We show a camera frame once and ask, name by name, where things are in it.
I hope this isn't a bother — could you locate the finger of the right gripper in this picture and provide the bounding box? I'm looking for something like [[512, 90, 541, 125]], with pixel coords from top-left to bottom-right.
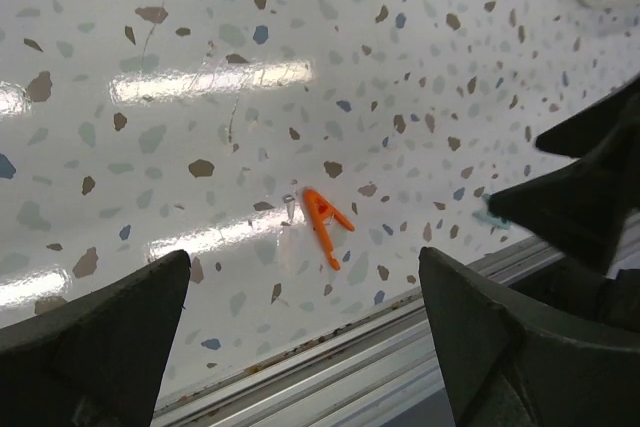
[[535, 75, 639, 157], [488, 147, 639, 272]]

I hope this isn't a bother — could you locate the light teal clothespin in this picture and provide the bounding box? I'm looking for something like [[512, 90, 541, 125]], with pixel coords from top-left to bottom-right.
[[472, 194, 511, 230]]

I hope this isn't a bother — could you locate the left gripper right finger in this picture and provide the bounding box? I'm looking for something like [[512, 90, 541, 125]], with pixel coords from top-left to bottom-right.
[[419, 248, 639, 426]]

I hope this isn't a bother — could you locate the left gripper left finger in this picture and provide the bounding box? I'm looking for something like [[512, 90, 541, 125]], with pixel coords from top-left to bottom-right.
[[1, 250, 191, 426]]

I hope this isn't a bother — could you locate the aluminium rail frame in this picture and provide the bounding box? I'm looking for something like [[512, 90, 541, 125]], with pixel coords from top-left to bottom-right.
[[152, 236, 566, 427]]

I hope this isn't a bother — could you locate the orange clothespin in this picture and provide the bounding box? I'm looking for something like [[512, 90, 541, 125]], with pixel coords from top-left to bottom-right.
[[302, 188, 355, 271]]

